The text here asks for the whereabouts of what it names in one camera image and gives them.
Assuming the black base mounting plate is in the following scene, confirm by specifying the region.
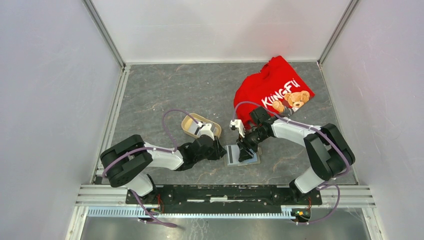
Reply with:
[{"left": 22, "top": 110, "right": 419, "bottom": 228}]
[{"left": 141, "top": 184, "right": 323, "bottom": 214}]

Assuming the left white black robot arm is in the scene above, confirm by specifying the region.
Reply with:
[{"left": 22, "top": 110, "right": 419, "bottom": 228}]
[{"left": 100, "top": 134, "right": 227, "bottom": 204}]

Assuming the aluminium frame rail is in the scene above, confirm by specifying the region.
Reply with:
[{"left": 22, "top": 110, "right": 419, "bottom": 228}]
[{"left": 76, "top": 184, "right": 376, "bottom": 219}]

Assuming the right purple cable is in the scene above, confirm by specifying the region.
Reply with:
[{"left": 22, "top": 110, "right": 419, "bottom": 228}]
[{"left": 232, "top": 101, "right": 351, "bottom": 225}]

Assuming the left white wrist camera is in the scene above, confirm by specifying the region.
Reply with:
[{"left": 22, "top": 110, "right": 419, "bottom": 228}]
[{"left": 200, "top": 122, "right": 215, "bottom": 140}]

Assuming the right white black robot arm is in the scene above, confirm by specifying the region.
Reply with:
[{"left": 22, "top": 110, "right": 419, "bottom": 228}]
[{"left": 236, "top": 107, "right": 356, "bottom": 204}]

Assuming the beige oval tray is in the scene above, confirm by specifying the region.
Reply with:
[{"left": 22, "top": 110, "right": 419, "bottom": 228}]
[{"left": 181, "top": 113, "right": 222, "bottom": 139}]

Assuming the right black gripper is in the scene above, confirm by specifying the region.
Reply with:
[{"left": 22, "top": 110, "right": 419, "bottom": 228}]
[{"left": 236, "top": 127, "right": 270, "bottom": 162}]

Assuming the red kung fu t-shirt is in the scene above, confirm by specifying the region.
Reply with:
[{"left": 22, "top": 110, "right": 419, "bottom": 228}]
[{"left": 233, "top": 56, "right": 315, "bottom": 130}]

